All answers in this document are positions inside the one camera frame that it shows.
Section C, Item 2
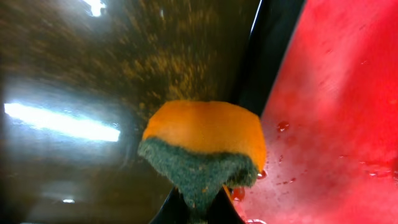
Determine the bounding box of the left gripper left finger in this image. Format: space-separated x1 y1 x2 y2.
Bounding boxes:
149 187 189 224

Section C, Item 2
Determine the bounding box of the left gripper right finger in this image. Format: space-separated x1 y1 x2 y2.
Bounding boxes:
207 185 245 224

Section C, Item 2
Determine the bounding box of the green orange sponge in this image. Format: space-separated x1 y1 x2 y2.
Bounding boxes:
137 100 266 217

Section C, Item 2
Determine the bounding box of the red plastic tray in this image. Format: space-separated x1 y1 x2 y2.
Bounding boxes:
235 0 397 223

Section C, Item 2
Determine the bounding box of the black water tray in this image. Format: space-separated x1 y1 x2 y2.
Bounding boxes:
1 0 304 223

